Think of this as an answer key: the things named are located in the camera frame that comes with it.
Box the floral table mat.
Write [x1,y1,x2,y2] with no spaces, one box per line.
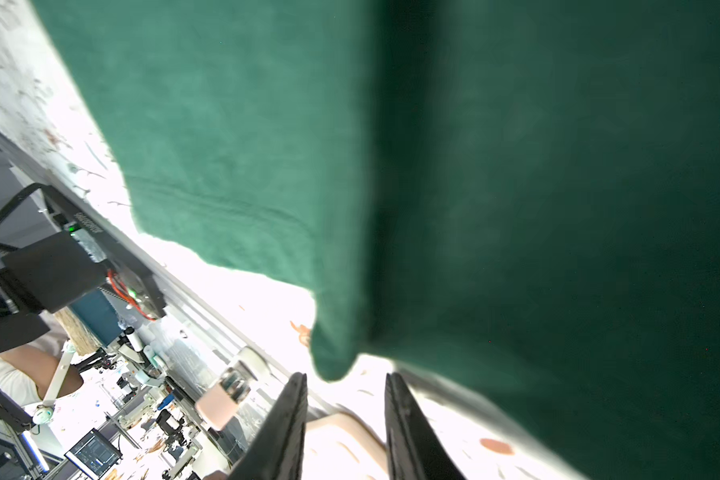
[0,1,575,479]

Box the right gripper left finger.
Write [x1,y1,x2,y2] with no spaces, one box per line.
[227,373,308,480]

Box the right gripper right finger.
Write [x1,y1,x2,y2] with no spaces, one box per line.
[385,373,465,480]

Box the dark green t shirt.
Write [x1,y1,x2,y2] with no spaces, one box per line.
[35,1,720,479]

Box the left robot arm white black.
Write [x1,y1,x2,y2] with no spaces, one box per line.
[0,232,107,353]

